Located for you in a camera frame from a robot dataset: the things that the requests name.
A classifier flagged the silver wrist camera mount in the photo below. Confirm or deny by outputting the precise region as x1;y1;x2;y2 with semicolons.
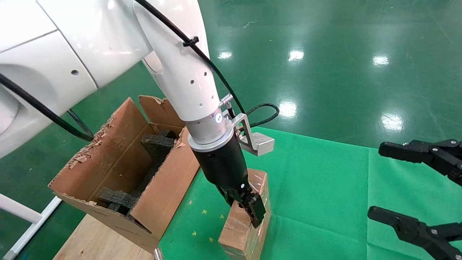
226;113;275;157

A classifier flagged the white table leg frame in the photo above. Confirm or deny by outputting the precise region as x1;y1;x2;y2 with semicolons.
0;193;64;260

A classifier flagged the green table cloth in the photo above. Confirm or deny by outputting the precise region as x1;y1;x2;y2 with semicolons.
159;126;462;260

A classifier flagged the black foam insert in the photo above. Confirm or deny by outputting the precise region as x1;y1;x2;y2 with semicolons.
96;187;140;216
135;129;178;194

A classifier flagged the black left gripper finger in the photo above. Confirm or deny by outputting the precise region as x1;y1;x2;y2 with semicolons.
217;185;239;208
238;191;267;229

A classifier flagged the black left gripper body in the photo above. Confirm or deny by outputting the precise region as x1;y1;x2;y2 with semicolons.
191;134;250;196

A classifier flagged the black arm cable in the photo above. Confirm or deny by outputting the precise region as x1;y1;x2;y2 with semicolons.
0;0;280;142

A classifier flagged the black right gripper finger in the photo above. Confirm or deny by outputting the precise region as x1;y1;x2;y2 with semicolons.
378;139;462;187
367;206;462;260

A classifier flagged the small taped cardboard box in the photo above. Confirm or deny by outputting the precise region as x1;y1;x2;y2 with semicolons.
218;169;271;260

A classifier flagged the large open cardboard carton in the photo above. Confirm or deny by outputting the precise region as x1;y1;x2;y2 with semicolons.
48;95;201;253

